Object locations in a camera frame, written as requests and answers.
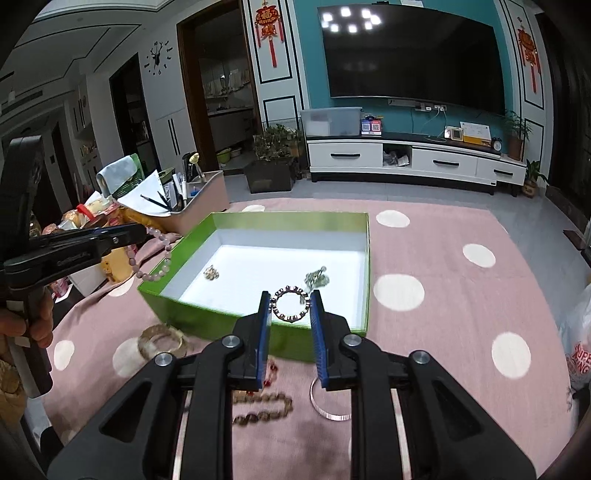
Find brown door frame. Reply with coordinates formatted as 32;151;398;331
177;0;262;174

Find brown wooden bead bracelet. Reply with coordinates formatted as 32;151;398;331
231;390;294;428

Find yellow snack packet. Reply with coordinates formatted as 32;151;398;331
99;205;141;282

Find white wardrobe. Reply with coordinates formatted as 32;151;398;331
154;108;190;169

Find pink desk organizer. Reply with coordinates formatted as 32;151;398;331
159;170;230;232

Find person's left hand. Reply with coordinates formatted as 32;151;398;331
0;288;56;348

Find green jade bead bracelet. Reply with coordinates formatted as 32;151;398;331
304;265;331;289

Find silver bangle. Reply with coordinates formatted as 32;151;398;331
309;376;352;422

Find red bead bracelet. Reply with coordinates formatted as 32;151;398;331
259;357;280;393

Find black wall clock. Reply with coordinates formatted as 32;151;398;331
148;41;174;75

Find large plant in dark planter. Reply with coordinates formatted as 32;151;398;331
243;124;305;195

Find red knot wall ornament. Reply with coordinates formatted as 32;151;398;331
517;28;541;93
255;1;284;68

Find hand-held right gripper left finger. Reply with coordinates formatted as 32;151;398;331
46;290;273;480

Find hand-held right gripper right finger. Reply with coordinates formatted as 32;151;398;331
309;290;537;480

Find pink bead bracelet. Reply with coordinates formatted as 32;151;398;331
127;226;178;283

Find clear storage bin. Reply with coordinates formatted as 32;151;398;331
300;107;363;138

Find white television cabinet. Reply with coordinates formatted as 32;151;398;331
305;131;528;197

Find tall potted plant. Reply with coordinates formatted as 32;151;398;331
501;110;532;161

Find white paper sheet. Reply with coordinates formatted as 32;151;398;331
119;170;171;217

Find desk calendar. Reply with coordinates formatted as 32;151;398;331
459;121;491;147

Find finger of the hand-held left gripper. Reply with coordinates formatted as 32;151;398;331
4;242;112;288
28;223;147;252

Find pink polka-dot blanket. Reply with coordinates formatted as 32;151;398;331
41;196;591;480

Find green cardboard box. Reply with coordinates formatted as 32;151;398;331
137;211;372;365

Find green carton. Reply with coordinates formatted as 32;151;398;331
108;154;160;199

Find small potted plant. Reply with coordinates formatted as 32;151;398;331
522;159;550;199

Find grey folded cloth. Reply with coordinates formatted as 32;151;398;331
96;155;139;197

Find amber bangle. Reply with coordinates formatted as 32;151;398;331
137;324;188;358

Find yellow-topped pen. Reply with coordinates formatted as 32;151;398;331
185;152;206;183

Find round dark link bracelet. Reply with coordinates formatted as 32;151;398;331
269;286;309;324

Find black television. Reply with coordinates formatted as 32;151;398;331
317;4;506;115

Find white plastic bag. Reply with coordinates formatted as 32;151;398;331
558;284;591;393

